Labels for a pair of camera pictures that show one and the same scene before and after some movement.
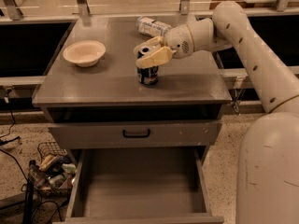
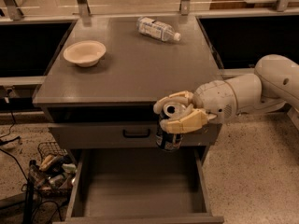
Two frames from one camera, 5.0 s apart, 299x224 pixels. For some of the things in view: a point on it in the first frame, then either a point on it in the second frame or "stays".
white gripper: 177,42 to 215,99
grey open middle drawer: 138,186 stays
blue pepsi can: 148,76 to 171,142
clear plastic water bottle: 150,27 stays
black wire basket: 52,175 stays
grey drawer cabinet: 144,151 stays
